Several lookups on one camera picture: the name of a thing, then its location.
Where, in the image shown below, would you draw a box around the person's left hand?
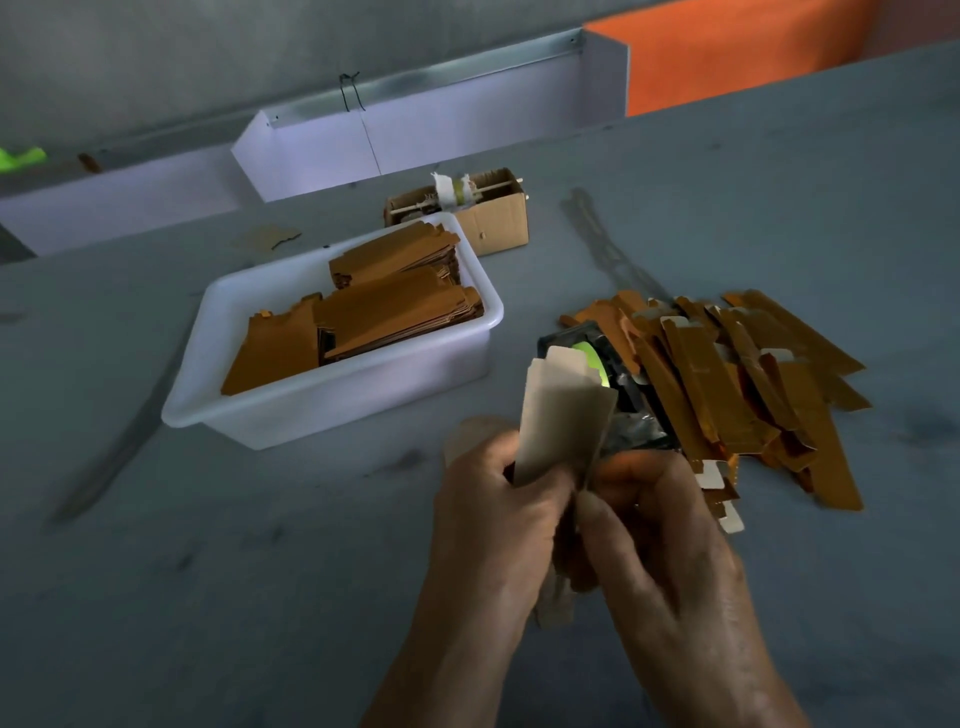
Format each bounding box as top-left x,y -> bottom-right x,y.
427,432 -> 579,662

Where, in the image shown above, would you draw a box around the person's right hand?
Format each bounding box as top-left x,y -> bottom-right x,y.
567,447 -> 782,707

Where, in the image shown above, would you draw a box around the pile of beige blanks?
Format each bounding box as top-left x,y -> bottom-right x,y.
442,417 -> 519,470

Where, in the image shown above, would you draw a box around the gold box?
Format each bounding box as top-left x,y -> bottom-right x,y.
513,343 -> 620,632

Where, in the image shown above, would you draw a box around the pile of gold boxes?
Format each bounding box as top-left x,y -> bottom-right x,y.
559,289 -> 872,536

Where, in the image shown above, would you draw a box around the gold cartons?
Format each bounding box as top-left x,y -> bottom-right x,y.
220,220 -> 486,398

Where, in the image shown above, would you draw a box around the person's right forearm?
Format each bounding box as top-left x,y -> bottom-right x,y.
667,675 -> 812,728

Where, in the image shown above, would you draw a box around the person's left forearm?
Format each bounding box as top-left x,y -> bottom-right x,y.
360,622 -> 527,728

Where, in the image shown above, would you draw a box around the black tape dispenser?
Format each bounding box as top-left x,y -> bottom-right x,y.
537,333 -> 677,459

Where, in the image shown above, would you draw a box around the white plastic bin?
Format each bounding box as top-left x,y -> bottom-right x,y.
162,211 -> 506,452

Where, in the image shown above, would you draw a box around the small cardboard box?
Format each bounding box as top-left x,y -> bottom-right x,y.
382,168 -> 531,257

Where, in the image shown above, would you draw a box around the long white tray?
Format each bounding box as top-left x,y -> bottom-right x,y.
0,145 -> 260,257
231,27 -> 630,204

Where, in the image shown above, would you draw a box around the orange tray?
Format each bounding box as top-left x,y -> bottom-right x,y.
588,0 -> 960,117

